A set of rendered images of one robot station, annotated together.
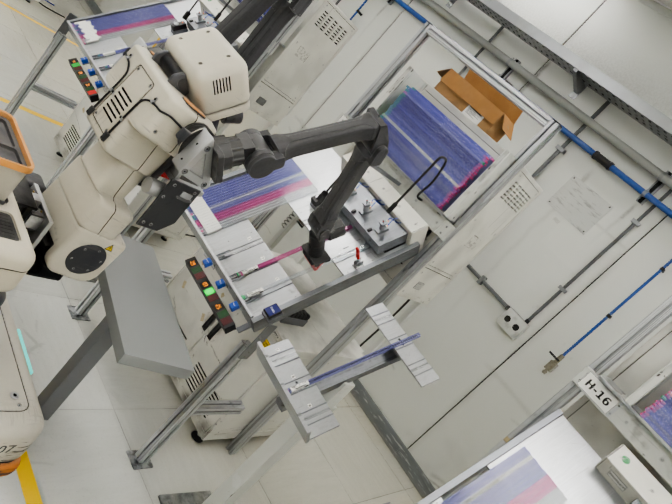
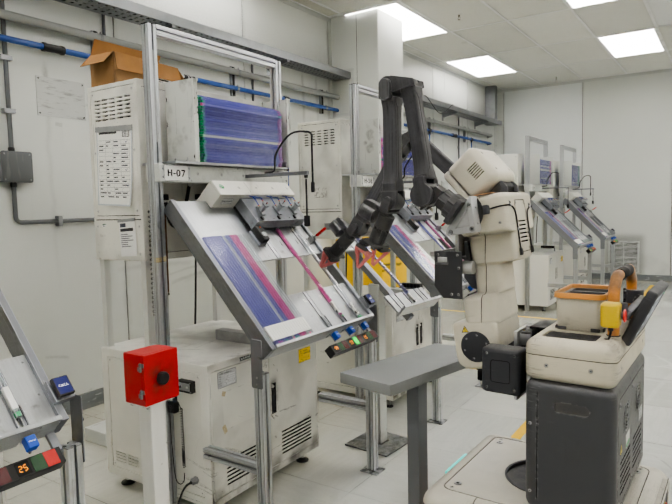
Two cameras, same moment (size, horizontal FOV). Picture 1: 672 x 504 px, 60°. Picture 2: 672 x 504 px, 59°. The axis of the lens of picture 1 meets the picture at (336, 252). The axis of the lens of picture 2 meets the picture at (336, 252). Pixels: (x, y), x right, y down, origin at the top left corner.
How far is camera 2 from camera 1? 3.26 m
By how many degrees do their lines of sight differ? 87
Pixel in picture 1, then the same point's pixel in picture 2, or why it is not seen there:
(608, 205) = (80, 84)
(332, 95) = not seen: outside the picture
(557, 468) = not seen: hidden behind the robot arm
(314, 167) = (210, 225)
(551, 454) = not seen: hidden behind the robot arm
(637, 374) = (346, 162)
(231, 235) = (305, 312)
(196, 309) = (250, 419)
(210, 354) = (284, 414)
